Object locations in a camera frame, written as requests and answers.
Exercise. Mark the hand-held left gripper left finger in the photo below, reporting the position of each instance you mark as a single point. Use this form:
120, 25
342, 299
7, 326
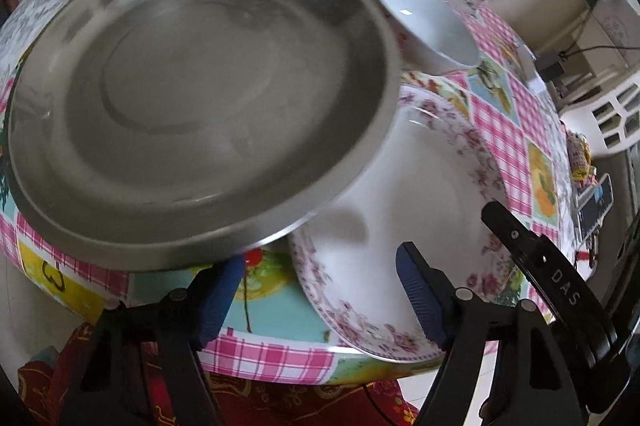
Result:
220, 306

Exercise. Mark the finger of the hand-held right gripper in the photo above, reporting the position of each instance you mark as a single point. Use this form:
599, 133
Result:
507, 228

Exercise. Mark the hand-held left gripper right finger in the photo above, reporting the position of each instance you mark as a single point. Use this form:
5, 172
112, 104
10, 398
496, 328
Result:
420, 301

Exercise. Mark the white floral rim plate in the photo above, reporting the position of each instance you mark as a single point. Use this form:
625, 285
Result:
425, 186

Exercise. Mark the large stainless steel plate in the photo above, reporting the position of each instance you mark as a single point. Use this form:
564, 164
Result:
200, 96

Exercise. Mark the dark labelled box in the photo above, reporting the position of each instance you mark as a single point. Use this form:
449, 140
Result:
595, 203

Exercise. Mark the yellow red snack packet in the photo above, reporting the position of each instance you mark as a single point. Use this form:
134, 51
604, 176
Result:
579, 156

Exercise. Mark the pink checked tablecloth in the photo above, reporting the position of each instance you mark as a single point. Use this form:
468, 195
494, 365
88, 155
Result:
500, 121

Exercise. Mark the red patterned cloth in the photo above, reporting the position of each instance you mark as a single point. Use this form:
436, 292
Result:
300, 406

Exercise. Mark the white plastic chair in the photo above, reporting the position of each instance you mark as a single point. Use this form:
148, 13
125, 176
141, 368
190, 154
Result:
607, 111

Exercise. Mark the black charger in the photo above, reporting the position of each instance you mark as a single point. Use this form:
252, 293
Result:
551, 66

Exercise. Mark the plain white bowl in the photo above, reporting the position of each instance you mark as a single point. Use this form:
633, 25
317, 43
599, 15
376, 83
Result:
425, 21

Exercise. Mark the white appliance with teal cloth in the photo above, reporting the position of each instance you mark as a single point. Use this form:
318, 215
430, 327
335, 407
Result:
615, 21

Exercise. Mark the white grey floral cloth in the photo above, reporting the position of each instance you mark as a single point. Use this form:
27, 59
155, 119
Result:
45, 1

